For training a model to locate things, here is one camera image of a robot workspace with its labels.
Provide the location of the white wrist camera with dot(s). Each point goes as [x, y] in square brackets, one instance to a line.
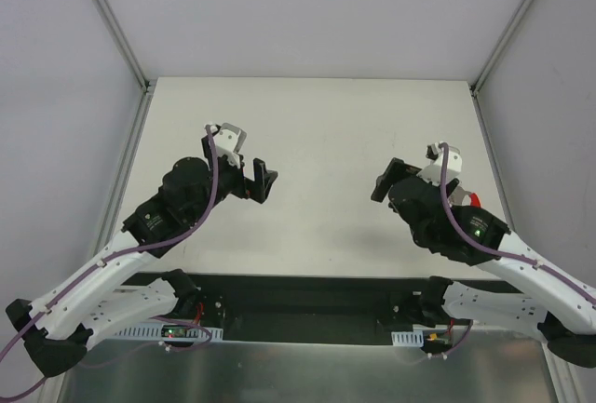
[228, 140]
[445, 164]

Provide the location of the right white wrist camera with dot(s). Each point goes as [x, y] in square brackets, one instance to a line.
[445, 164]

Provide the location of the right aluminium frame post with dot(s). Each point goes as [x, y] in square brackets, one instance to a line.
[502, 43]

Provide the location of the left aluminium frame post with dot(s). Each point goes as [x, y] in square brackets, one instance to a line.
[123, 45]

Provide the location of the white cable duct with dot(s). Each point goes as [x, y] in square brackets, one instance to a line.
[157, 331]
[414, 338]

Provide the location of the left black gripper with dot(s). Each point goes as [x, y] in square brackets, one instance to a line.
[245, 181]

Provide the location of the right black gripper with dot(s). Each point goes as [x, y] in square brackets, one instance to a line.
[393, 188]

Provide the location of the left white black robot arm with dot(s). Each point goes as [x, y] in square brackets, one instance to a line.
[59, 328]

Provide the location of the right white cable duct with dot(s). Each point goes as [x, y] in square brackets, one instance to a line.
[414, 338]

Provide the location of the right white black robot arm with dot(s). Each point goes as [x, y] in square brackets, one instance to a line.
[547, 305]

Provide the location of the left white cable duct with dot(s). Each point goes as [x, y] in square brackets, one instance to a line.
[157, 331]

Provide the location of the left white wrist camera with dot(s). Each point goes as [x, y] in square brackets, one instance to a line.
[228, 140]

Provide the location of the metal key organizer red handle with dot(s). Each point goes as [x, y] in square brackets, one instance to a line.
[462, 197]

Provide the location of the aluminium frame post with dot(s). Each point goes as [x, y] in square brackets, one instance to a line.
[123, 45]
[502, 43]

